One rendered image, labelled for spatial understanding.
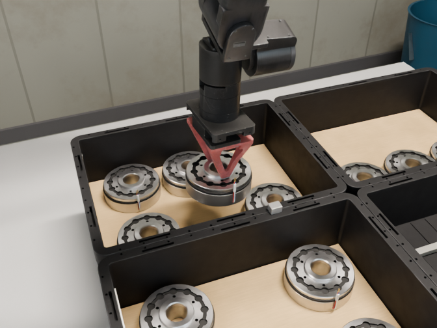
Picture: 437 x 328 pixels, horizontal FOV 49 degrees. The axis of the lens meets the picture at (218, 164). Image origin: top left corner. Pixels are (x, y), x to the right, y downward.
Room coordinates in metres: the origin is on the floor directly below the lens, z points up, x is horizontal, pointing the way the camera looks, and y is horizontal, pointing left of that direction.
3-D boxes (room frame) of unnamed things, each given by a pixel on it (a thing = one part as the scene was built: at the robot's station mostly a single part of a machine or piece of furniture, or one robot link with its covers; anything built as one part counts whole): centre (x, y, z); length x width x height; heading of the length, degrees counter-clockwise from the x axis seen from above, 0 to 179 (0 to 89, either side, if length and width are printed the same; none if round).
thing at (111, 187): (0.67, 0.16, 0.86); 0.10 x 0.10 x 0.01
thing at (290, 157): (0.63, 0.03, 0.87); 0.40 x 0.30 x 0.11; 110
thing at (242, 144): (0.57, -0.01, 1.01); 0.07 x 0.07 x 0.09; 25
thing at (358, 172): (0.67, -0.27, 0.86); 0.05 x 0.05 x 0.01
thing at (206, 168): (0.58, 0.00, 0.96); 0.05 x 0.05 x 0.01
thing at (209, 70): (0.58, -0.01, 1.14); 0.07 x 0.06 x 0.07; 112
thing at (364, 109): (0.77, -0.35, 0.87); 0.40 x 0.30 x 0.11; 110
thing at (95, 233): (0.63, 0.03, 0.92); 0.40 x 0.30 x 0.02; 110
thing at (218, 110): (0.58, 0.00, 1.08); 0.10 x 0.07 x 0.07; 25
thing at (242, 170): (0.58, 0.00, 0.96); 0.10 x 0.10 x 0.01
